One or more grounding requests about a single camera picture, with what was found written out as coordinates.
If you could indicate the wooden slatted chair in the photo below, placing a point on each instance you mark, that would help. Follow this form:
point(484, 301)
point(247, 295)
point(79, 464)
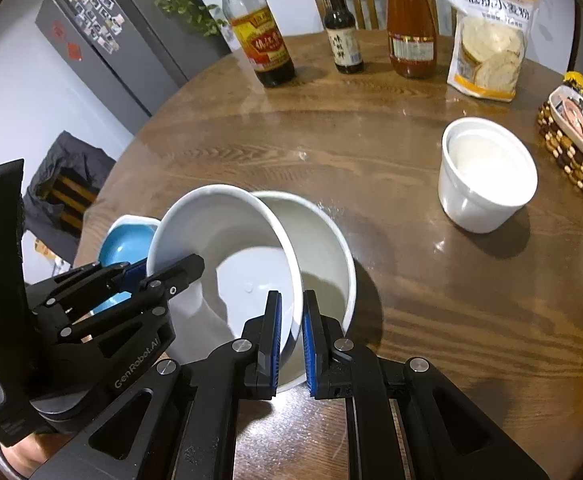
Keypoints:
point(66, 200)

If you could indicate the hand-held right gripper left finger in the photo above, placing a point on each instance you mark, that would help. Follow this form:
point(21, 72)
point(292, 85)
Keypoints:
point(274, 345)

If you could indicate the group of fridge photo magnets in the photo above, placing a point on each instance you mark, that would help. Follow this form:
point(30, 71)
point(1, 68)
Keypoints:
point(96, 15)

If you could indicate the large clear sauce bottle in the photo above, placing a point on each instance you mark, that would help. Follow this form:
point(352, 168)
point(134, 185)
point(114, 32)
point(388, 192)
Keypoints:
point(266, 45)

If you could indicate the large white bowl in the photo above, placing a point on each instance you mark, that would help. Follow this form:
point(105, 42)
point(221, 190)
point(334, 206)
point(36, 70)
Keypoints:
point(321, 250)

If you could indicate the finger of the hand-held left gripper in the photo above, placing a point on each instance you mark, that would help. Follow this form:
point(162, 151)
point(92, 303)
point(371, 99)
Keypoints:
point(171, 275)
point(132, 272)

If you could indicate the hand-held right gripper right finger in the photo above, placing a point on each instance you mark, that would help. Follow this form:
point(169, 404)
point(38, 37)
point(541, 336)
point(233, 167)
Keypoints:
point(307, 340)

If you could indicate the blue plate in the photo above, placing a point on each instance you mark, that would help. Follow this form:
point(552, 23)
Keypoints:
point(121, 245)

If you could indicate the yellow patterned snack packet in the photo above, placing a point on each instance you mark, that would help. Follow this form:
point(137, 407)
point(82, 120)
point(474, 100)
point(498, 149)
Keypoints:
point(566, 155)

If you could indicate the small white bowl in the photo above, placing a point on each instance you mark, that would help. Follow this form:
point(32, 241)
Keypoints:
point(481, 205)

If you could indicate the medium white bowl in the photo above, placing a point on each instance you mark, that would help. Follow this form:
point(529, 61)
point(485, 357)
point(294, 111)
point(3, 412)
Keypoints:
point(221, 230)

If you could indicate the white flour bag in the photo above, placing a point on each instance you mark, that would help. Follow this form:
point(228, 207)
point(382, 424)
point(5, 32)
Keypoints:
point(491, 50)

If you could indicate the small dark sauce bottle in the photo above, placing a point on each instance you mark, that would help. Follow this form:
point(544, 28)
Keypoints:
point(344, 40)

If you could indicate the grey refrigerator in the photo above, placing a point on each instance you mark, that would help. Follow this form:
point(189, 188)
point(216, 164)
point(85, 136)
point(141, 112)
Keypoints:
point(136, 35)

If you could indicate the person's left hand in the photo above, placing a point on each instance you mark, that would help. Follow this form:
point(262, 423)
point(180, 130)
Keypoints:
point(21, 455)

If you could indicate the orange sauce bottle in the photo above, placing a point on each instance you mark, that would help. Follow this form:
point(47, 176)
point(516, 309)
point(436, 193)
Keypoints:
point(411, 15)

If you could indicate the dark cloth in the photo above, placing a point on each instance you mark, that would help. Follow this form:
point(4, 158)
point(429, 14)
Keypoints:
point(71, 160)

